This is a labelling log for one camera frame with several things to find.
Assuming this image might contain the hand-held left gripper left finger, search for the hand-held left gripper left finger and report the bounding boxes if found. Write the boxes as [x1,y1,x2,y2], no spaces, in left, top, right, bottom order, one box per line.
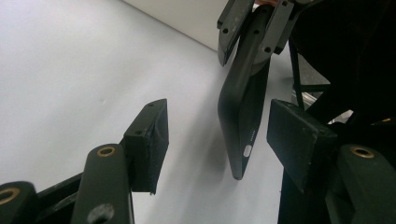
[120,98,170,196]

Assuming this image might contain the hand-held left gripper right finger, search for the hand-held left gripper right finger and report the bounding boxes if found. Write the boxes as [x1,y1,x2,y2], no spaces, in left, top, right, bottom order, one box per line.
[266,98,339,194]

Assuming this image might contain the black phone case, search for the black phone case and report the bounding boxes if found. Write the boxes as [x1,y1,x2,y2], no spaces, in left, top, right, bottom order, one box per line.
[217,6,273,181]

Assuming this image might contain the black metal stand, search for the black metal stand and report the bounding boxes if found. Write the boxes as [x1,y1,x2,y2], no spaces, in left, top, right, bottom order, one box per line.
[288,38,332,110]

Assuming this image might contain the white board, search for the white board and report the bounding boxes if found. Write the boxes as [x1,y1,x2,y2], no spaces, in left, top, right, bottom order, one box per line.
[0,0,296,224]

